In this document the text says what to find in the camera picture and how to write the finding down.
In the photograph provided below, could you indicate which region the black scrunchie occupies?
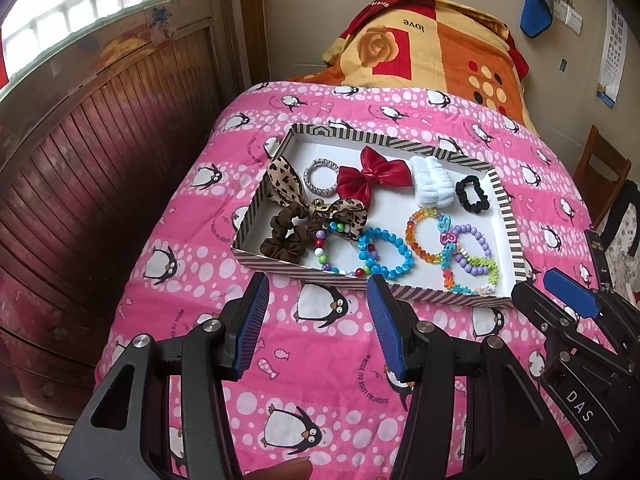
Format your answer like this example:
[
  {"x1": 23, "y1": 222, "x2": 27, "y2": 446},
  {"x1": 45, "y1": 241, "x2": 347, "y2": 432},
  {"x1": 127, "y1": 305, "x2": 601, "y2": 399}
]
[{"x1": 455, "y1": 175, "x2": 493, "y2": 217}]

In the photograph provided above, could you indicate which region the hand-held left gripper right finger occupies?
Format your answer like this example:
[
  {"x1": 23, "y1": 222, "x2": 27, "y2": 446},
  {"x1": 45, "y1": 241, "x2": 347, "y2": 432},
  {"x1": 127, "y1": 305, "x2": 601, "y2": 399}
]
[{"x1": 366, "y1": 275, "x2": 583, "y2": 480}]

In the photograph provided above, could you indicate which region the orange rainbow bead bracelet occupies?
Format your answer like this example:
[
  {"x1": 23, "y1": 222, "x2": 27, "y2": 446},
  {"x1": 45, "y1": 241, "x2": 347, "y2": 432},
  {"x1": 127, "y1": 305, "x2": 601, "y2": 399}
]
[{"x1": 405, "y1": 208, "x2": 453, "y2": 268}]

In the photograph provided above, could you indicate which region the pink penguin print blanket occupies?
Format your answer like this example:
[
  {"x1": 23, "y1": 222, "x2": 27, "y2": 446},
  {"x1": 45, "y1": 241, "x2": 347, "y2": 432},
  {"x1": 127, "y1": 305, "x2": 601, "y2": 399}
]
[{"x1": 95, "y1": 80, "x2": 616, "y2": 480}]

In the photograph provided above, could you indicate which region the green flower bead bracelet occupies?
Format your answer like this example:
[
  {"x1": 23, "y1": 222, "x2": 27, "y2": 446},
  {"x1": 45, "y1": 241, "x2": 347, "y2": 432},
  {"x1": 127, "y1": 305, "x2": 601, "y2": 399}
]
[{"x1": 442, "y1": 255, "x2": 501, "y2": 296}]

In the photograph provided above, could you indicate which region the silver striped hair tie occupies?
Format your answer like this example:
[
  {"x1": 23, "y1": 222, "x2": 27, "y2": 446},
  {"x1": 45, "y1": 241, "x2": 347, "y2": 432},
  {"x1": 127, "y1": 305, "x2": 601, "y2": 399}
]
[{"x1": 303, "y1": 158, "x2": 341, "y2": 194}]

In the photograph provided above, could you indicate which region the wooden chair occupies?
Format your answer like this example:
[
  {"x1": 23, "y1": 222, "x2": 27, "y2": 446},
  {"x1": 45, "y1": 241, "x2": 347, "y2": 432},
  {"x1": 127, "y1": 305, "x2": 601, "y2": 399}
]
[{"x1": 572, "y1": 125, "x2": 632, "y2": 211}]

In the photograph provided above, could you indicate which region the pink and teal chain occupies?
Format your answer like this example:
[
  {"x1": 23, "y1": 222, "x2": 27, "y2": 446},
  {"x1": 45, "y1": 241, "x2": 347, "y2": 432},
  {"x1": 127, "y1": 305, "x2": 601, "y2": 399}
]
[{"x1": 435, "y1": 214, "x2": 459, "y2": 261}]

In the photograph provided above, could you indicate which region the person's left hand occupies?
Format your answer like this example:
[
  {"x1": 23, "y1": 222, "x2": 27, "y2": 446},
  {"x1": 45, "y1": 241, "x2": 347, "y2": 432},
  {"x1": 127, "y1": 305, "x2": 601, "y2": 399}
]
[{"x1": 240, "y1": 457, "x2": 314, "y2": 480}]

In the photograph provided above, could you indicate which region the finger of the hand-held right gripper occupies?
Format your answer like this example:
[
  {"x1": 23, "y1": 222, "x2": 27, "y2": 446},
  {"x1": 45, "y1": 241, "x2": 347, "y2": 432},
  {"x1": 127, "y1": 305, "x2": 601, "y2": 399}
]
[
  {"x1": 542, "y1": 268, "x2": 618, "y2": 333},
  {"x1": 511, "y1": 281, "x2": 573, "y2": 347}
]

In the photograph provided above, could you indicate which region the purple bead bracelet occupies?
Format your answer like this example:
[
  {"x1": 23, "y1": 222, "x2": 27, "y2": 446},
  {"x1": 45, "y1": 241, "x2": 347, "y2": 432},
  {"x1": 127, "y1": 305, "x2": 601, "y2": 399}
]
[{"x1": 450, "y1": 223, "x2": 493, "y2": 276}]

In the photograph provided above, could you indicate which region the multicolour bead bracelet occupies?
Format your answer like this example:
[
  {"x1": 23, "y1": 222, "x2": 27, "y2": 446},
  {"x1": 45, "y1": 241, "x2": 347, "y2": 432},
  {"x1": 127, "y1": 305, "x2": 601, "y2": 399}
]
[{"x1": 312, "y1": 220, "x2": 372, "y2": 279}]

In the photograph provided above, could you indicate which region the wooden panel partition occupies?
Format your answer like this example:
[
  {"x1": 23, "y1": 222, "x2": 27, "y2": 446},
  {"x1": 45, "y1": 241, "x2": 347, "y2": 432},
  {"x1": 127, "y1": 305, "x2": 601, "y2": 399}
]
[{"x1": 0, "y1": 5, "x2": 266, "y2": 461}]

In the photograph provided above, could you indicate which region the frosted glass window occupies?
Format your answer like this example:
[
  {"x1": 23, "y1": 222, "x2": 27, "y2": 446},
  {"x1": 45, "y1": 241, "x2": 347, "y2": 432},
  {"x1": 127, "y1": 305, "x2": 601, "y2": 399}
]
[{"x1": 0, "y1": 0, "x2": 201, "y2": 90}]

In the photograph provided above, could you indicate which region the wall calendar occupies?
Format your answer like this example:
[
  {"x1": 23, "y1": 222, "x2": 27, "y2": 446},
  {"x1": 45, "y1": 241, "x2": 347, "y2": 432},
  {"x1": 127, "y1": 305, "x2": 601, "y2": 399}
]
[{"x1": 595, "y1": 0, "x2": 629, "y2": 109}]

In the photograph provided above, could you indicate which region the dark phone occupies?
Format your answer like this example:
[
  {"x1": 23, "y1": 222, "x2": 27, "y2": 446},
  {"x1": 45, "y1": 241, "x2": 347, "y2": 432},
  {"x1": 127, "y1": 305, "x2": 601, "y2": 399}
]
[{"x1": 585, "y1": 229, "x2": 609, "y2": 286}]

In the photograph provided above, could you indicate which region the floral patterned cloth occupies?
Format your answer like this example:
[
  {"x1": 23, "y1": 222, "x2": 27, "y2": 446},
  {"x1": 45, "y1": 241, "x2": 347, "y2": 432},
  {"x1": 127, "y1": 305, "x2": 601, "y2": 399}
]
[{"x1": 597, "y1": 180, "x2": 640, "y2": 306}]

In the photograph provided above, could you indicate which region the red satin bow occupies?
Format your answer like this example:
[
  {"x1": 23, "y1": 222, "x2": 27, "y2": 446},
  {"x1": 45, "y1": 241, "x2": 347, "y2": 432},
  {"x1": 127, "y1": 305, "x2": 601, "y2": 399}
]
[{"x1": 336, "y1": 146, "x2": 414, "y2": 207}]

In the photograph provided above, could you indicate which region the orange floral blanket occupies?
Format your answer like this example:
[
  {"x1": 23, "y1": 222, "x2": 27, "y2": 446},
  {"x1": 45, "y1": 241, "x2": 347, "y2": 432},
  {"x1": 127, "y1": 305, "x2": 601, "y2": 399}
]
[{"x1": 285, "y1": 0, "x2": 531, "y2": 126}]

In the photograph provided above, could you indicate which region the white wall switch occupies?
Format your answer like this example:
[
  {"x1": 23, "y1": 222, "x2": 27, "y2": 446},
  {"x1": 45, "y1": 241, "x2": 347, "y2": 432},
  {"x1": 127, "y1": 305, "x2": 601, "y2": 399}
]
[{"x1": 552, "y1": 0, "x2": 585, "y2": 36}]

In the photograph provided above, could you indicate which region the blue bead bracelet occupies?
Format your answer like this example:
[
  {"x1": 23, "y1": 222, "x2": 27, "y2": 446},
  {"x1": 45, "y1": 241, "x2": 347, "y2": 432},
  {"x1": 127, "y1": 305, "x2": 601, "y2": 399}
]
[{"x1": 357, "y1": 227, "x2": 414, "y2": 279}]

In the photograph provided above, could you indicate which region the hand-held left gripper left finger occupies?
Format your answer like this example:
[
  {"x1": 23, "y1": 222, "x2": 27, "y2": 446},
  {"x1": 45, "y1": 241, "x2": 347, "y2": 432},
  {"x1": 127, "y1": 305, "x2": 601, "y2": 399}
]
[{"x1": 52, "y1": 272, "x2": 271, "y2": 480}]

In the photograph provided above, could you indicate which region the striped rim white cardboard box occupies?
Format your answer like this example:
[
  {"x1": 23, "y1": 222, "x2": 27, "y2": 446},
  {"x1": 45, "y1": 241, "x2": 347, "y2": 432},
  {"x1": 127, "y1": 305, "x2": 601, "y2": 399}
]
[{"x1": 231, "y1": 123, "x2": 527, "y2": 308}]

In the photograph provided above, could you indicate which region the brown scrunchie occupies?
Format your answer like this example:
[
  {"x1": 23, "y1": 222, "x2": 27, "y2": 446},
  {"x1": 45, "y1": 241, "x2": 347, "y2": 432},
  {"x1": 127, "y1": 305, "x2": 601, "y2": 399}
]
[{"x1": 257, "y1": 207, "x2": 315, "y2": 262}]

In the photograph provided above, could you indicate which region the leopard print ribbon bow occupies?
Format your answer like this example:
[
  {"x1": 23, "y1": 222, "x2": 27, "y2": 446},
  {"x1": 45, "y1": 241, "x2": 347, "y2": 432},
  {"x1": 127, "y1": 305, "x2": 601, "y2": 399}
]
[{"x1": 266, "y1": 156, "x2": 369, "y2": 241}]

